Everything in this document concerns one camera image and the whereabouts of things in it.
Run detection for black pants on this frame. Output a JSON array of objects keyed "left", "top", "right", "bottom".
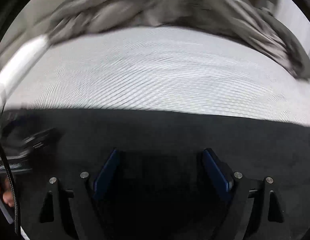
[{"left": 0, "top": 109, "right": 310, "bottom": 239}]

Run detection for person's left hand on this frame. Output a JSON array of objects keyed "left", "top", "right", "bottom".
[{"left": 0, "top": 178, "right": 15, "bottom": 207}]

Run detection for white pillow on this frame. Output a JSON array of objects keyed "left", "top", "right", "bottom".
[{"left": 0, "top": 35, "right": 50, "bottom": 115}]

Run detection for honeycomb patterned mattress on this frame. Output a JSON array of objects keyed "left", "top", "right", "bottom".
[{"left": 5, "top": 27, "right": 310, "bottom": 126}]

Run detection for grey rumpled duvet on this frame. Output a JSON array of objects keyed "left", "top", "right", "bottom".
[{"left": 48, "top": 0, "right": 310, "bottom": 79}]

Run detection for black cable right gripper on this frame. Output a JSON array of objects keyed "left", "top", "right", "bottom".
[{"left": 0, "top": 134, "right": 21, "bottom": 234}]

